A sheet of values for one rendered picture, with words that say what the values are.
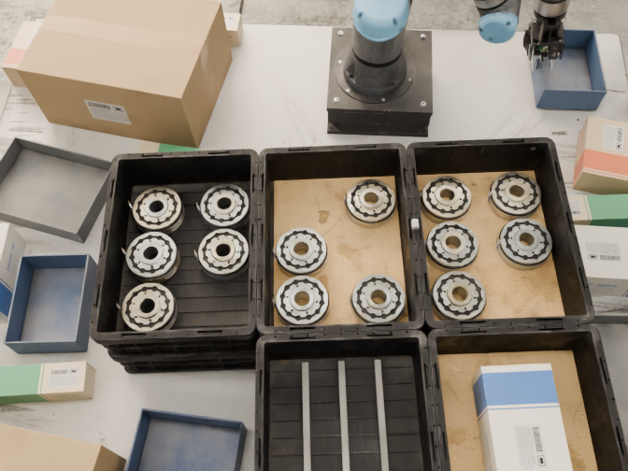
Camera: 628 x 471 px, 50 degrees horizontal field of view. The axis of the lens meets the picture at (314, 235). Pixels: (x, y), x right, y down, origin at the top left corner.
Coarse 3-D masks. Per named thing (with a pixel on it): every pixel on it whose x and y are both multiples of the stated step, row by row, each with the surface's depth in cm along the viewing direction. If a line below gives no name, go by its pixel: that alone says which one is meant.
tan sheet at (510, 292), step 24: (480, 192) 142; (480, 216) 139; (480, 240) 136; (480, 264) 134; (504, 264) 134; (552, 264) 133; (432, 288) 132; (504, 288) 131; (528, 288) 131; (552, 288) 131; (504, 312) 129; (528, 312) 129; (552, 312) 129
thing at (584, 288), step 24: (432, 144) 136; (456, 144) 137; (480, 144) 135; (504, 144) 135; (528, 144) 135; (552, 144) 135; (408, 168) 133; (552, 168) 132; (576, 240) 125; (576, 264) 122; (432, 312) 119
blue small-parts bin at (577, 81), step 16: (576, 32) 169; (592, 32) 169; (576, 48) 174; (592, 48) 169; (560, 64) 172; (576, 64) 172; (592, 64) 168; (544, 80) 161; (560, 80) 169; (576, 80) 169; (592, 80) 168; (544, 96) 162; (560, 96) 162; (576, 96) 161; (592, 96) 161
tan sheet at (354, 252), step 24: (288, 192) 143; (312, 192) 143; (336, 192) 143; (288, 216) 140; (312, 216) 140; (336, 216) 140; (336, 240) 137; (360, 240) 137; (384, 240) 137; (336, 264) 135; (360, 264) 135; (384, 264) 134; (336, 288) 132; (336, 312) 130
